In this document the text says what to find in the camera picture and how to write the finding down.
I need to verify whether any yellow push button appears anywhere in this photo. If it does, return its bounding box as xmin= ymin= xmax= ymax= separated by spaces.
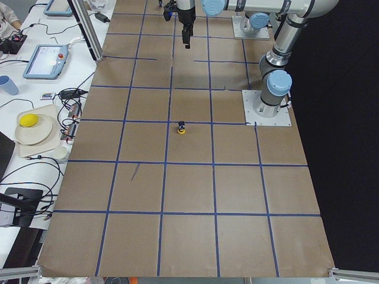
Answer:
xmin=177 ymin=121 xmax=186 ymax=135

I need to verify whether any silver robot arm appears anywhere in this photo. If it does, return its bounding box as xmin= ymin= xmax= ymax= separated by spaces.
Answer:
xmin=201 ymin=1 xmax=338 ymax=118
xmin=240 ymin=11 xmax=269 ymax=37

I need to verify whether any black power adapter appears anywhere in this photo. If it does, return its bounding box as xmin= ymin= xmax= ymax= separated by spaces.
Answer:
xmin=95 ymin=12 xmax=110 ymax=23

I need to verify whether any far blue teach pendant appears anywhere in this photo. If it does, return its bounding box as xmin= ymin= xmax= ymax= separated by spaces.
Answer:
xmin=44 ymin=0 xmax=73 ymax=17

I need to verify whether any blue teach pendant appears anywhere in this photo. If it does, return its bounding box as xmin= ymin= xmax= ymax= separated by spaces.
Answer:
xmin=44 ymin=0 xmax=73 ymax=17
xmin=23 ymin=44 xmax=69 ymax=80

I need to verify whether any near blue teach pendant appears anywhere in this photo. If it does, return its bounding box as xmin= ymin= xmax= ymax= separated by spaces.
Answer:
xmin=23 ymin=44 xmax=69 ymax=80

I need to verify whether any brown paper table cover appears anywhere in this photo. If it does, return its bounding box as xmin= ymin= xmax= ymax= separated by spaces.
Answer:
xmin=38 ymin=1 xmax=333 ymax=277

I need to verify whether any white paper cup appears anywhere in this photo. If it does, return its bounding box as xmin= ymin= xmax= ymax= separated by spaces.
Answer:
xmin=53 ymin=146 xmax=70 ymax=163

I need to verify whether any beige round plate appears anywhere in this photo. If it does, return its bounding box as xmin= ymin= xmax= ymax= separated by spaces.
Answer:
xmin=15 ymin=115 xmax=53 ymax=145

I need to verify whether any yellow lemon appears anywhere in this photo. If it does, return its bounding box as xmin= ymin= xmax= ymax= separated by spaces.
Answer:
xmin=19 ymin=114 xmax=38 ymax=127

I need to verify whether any light blue plastic cup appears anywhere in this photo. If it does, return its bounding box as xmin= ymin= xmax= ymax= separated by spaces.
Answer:
xmin=0 ymin=75 xmax=19 ymax=95

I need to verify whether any beige square tray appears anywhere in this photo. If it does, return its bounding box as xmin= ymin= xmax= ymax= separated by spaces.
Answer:
xmin=15 ymin=104 xmax=60 ymax=158

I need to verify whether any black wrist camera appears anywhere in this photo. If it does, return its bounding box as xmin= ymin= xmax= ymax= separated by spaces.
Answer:
xmin=163 ymin=0 xmax=176 ymax=21

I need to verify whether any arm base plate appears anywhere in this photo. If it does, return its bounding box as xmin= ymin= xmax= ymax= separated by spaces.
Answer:
xmin=242 ymin=90 xmax=291 ymax=127
xmin=232 ymin=16 xmax=270 ymax=40

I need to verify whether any aluminium frame post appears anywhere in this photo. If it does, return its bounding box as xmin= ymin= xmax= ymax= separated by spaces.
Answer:
xmin=68 ymin=0 xmax=103 ymax=62

